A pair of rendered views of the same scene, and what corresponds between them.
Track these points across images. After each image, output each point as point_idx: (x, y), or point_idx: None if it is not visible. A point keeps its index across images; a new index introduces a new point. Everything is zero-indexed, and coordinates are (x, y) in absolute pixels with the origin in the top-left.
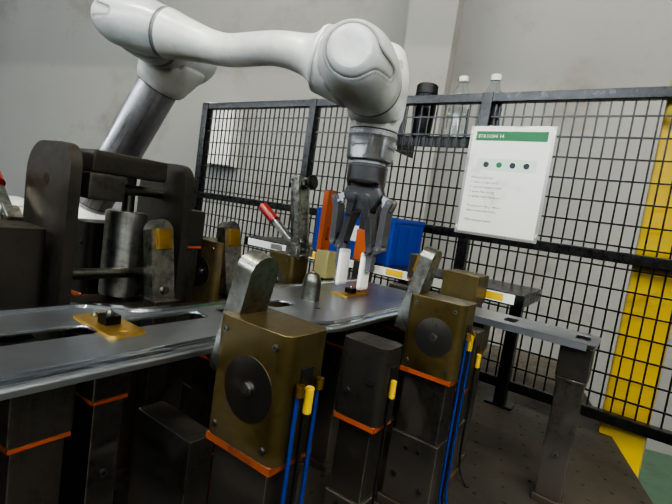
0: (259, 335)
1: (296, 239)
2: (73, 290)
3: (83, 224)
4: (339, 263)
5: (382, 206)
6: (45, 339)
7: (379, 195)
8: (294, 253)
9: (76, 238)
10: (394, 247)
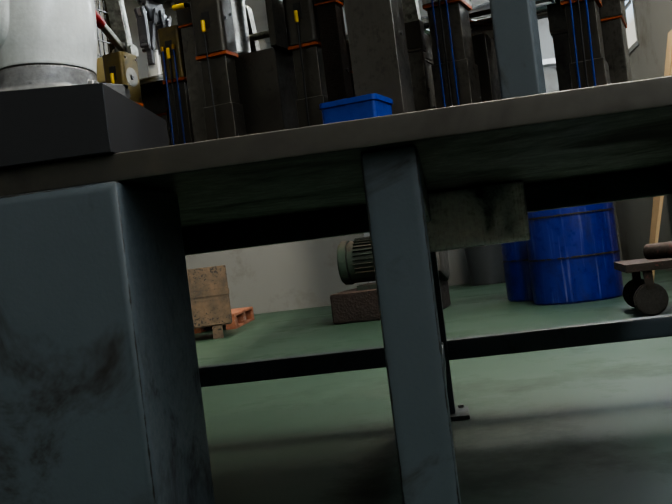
0: None
1: (131, 42)
2: (232, 52)
3: (229, 0)
4: (158, 61)
5: (168, 20)
6: (290, 70)
7: (164, 12)
8: (137, 53)
9: (226, 11)
10: None
